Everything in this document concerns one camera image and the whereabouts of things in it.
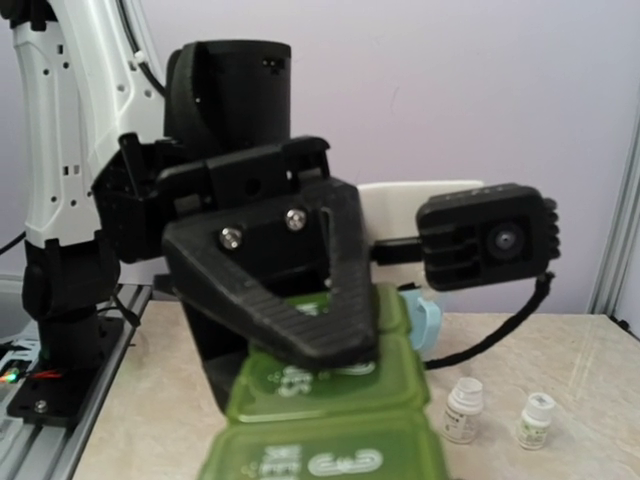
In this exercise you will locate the left aluminium frame post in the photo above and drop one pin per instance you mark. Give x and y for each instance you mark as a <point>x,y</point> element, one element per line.
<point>622,235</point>

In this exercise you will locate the light blue mug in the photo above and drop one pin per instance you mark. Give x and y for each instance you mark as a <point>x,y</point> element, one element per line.
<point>425,317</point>

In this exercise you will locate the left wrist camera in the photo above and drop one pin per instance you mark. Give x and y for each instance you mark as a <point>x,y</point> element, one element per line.
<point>461,234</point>

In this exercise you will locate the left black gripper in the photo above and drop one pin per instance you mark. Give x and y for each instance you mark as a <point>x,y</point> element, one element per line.
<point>287,249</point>

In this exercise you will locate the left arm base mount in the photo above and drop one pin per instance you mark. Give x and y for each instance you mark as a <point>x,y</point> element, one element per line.
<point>73,361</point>

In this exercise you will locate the front aluminium rail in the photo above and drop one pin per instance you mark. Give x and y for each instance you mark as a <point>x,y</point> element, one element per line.
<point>45,452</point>

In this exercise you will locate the green weekly pill organizer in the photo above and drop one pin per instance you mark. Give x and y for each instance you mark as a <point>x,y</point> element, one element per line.
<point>365,421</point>

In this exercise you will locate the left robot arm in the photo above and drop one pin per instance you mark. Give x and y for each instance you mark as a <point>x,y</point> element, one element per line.
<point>102,126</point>

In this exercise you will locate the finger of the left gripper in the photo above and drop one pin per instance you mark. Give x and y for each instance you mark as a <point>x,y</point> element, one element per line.
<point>221,349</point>

